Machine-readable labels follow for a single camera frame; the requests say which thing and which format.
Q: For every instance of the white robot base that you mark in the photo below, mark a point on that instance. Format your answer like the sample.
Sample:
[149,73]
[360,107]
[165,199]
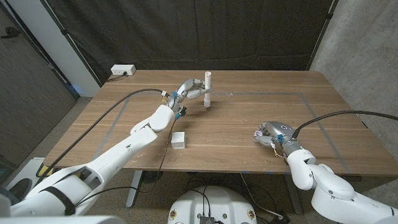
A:
[217,202]

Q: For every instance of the white robot chest shell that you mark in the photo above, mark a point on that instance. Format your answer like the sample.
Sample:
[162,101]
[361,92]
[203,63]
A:
[62,220]

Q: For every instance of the black backdrop stand pole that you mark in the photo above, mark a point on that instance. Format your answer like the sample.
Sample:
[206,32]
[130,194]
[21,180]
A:
[66,33]
[325,26]

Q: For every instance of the black box on base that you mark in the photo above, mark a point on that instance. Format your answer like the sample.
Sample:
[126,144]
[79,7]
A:
[206,219]

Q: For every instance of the white cube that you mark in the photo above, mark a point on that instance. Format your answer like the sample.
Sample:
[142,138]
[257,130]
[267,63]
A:
[178,140]

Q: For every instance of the white floor panel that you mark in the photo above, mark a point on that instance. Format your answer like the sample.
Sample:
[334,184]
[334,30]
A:
[28,169]

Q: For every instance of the white table leg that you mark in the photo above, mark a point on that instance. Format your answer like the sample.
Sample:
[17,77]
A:
[134,186]

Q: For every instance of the white PVC pipe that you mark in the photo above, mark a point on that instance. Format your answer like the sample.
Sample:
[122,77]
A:
[207,77]

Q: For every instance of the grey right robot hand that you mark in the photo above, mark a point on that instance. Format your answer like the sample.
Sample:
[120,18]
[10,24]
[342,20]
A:
[280,130]

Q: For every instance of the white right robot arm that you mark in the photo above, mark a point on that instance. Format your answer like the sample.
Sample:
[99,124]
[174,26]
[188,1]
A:
[332,189]

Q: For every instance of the grey table leg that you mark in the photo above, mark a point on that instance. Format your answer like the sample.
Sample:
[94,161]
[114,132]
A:
[292,193]

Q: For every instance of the yellow floor object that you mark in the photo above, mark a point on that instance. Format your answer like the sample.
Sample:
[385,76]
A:
[46,170]

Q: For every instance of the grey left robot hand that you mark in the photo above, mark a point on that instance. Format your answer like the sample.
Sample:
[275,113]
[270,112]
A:
[188,90]

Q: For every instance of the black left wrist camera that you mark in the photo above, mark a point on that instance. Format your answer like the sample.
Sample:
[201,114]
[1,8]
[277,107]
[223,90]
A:
[182,111]

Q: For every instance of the black round floor object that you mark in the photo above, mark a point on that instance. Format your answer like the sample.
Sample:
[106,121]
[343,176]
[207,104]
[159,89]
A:
[152,176]

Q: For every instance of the black power adapter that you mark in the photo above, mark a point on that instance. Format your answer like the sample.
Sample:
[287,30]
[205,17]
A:
[280,219]

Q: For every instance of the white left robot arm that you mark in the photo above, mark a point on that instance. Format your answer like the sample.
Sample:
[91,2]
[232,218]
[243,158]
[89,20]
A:
[124,149]

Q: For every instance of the white power strip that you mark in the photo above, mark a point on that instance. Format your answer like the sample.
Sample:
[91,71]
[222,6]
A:
[122,69]

